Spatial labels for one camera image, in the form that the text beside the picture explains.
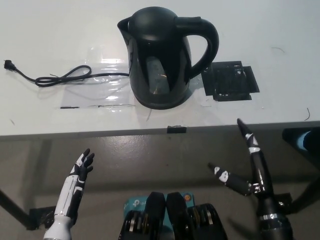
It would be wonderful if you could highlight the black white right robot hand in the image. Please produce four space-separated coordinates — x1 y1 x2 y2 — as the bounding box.
208 118 285 221

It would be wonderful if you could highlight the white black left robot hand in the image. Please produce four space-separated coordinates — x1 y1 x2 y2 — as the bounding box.
53 148 96 223

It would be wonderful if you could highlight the black electric kettle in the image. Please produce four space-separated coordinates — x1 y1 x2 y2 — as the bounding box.
116 7 220 109

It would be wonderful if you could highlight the black slanted table leg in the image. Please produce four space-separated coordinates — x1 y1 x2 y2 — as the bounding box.
0 187 31 230
289 149 320 214

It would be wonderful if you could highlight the blue object under table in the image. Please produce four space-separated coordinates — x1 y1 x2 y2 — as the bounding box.
297 130 313 151

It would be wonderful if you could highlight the small black tape piece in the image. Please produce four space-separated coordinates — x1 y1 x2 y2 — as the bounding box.
166 125 187 134

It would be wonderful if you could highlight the black tape square patch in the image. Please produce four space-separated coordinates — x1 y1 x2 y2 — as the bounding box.
201 59 261 102

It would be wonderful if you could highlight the clear plastic tape sheet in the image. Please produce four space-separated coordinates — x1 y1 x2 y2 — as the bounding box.
59 44 138 110

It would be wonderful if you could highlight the black power cord with plug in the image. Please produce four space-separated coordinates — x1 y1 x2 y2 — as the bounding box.
3 59 131 88

